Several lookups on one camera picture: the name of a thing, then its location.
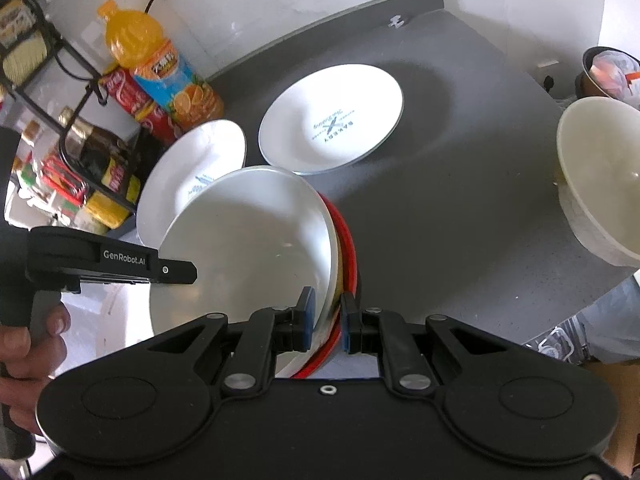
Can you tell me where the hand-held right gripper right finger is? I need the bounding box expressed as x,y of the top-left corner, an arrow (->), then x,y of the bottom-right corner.
341,294 -> 546,396

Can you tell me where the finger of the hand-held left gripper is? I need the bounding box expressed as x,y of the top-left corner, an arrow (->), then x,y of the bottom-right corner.
150,258 -> 198,286

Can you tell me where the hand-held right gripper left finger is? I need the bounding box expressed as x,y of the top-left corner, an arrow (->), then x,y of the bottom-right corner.
140,287 -> 316,396

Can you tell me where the yellow plate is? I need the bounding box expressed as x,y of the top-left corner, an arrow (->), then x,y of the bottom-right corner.
327,220 -> 346,311

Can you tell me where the red plate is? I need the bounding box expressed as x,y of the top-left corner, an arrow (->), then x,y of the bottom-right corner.
292,192 -> 358,380

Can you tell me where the large plain white plate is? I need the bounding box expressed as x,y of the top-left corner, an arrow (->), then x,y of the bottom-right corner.
148,165 -> 333,346

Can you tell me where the white plate with blue print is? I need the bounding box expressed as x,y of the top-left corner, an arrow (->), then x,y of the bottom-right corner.
136,119 -> 247,256

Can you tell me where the person's left hand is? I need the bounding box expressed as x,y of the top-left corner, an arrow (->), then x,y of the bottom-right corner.
0,304 -> 71,436

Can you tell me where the red drink can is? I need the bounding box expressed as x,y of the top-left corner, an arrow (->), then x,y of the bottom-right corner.
132,104 -> 179,147
99,70 -> 151,113

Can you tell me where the orange juice bottle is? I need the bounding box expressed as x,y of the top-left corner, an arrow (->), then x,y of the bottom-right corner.
96,0 -> 225,133

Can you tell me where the yellow noodle packet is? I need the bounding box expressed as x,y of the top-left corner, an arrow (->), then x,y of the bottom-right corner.
0,0 -> 51,86

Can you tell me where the clear plastic container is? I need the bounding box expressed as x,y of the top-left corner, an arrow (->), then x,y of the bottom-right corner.
522,325 -> 581,361

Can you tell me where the white plate with grey print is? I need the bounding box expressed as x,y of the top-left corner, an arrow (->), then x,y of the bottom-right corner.
258,63 -> 404,176

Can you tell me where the light blue cloth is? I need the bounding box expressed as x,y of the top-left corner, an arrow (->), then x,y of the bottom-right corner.
575,270 -> 640,363

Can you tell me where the cardboard box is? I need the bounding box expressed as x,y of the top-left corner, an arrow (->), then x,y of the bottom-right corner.
582,360 -> 640,480

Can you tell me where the cream white bowl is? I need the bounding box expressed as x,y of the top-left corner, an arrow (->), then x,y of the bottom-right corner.
556,96 -> 640,267

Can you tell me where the trash bin with liner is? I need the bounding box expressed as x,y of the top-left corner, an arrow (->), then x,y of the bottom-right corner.
580,46 -> 640,106

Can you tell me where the soy sauce bottle red handle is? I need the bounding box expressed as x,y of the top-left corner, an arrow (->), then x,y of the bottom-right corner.
40,107 -> 143,233

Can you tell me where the black wire rack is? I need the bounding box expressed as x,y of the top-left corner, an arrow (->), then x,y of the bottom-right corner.
0,0 -> 143,211

